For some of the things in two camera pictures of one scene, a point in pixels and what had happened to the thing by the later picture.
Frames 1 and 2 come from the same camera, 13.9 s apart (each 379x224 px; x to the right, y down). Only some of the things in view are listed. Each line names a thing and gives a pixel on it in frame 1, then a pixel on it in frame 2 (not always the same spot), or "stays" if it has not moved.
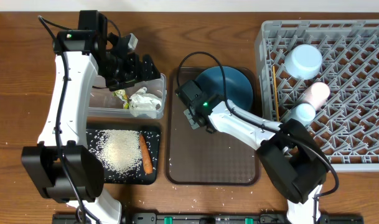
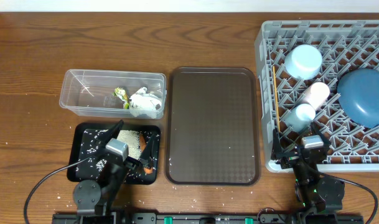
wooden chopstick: [277, 105] stays
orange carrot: [147, 157] stays
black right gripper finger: [149, 70] to [149, 154]
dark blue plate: [238, 88] to [363, 94]
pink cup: [317, 94] stays
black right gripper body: [192, 112] to [290, 159]
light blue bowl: [303, 61] stays
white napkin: [144, 104] stays
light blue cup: [305, 112] stays
